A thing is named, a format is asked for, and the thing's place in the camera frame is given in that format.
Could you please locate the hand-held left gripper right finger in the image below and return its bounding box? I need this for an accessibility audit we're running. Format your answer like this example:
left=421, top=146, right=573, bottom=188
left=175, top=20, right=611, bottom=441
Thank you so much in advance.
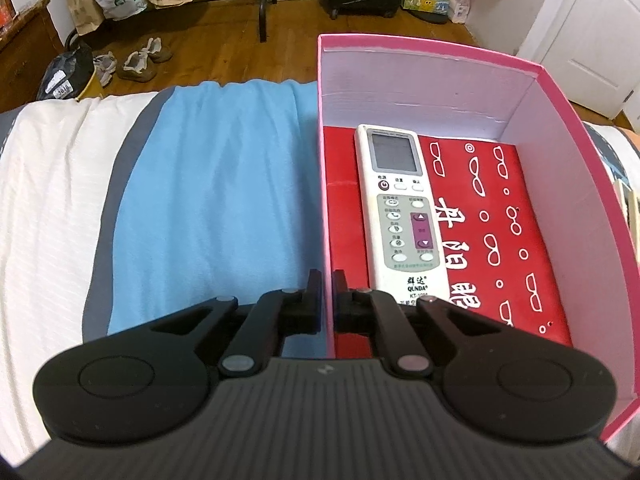
left=332, top=269, right=513, bottom=380

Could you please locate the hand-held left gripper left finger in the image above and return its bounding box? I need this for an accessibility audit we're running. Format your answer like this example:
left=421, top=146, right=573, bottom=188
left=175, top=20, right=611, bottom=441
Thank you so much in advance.
left=150, top=269, right=323, bottom=379

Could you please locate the white remote control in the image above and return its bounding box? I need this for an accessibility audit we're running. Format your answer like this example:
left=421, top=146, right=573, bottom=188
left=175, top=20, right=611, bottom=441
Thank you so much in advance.
left=354, top=124, right=448, bottom=311

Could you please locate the pink cardboard box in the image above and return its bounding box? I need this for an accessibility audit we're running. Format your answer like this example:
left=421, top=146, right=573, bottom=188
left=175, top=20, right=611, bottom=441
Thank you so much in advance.
left=316, top=34, right=640, bottom=443

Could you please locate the red printed bag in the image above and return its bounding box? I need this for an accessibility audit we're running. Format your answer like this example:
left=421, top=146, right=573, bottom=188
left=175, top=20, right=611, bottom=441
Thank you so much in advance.
left=320, top=125, right=574, bottom=361

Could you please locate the printed bed sheet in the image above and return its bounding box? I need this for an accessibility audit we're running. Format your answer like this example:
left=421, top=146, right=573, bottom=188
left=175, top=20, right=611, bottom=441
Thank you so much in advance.
left=0, top=80, right=640, bottom=466

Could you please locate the black round base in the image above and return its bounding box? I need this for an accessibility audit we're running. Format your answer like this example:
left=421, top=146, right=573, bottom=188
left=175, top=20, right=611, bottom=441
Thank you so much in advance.
left=409, top=7, right=451, bottom=24

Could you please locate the grey shoe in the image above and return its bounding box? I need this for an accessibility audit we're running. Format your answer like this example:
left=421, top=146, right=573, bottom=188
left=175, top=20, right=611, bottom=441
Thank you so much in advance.
left=92, top=52, right=119, bottom=86

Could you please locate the black plastic bag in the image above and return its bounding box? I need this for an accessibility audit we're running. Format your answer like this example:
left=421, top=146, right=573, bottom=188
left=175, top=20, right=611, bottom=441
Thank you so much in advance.
left=37, top=45, right=96, bottom=101

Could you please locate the white door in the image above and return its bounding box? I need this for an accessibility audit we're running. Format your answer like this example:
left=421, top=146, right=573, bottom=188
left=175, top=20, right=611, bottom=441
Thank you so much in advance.
left=515, top=0, right=640, bottom=121

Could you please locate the plain brown paper bag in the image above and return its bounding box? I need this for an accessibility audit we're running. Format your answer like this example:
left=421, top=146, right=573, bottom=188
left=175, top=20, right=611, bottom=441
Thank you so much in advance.
left=62, top=0, right=106, bottom=36

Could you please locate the wooden cabinet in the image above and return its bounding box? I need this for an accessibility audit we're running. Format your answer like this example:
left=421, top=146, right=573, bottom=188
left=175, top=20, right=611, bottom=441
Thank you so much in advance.
left=0, top=0, right=66, bottom=112

